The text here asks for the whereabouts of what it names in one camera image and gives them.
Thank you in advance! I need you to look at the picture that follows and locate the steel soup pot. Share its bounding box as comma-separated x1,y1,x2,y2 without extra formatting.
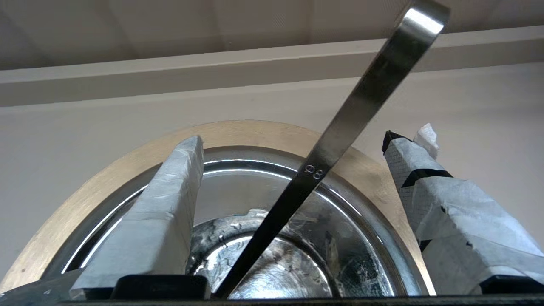
187,208,340,298

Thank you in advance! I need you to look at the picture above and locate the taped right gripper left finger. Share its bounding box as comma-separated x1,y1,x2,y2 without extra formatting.
69,135,211,300

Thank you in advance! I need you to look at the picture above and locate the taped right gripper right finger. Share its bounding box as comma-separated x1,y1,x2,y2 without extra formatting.
382,123,544,296

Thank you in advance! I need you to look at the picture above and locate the steel ladle handle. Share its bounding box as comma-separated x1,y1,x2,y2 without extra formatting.
212,0,451,298

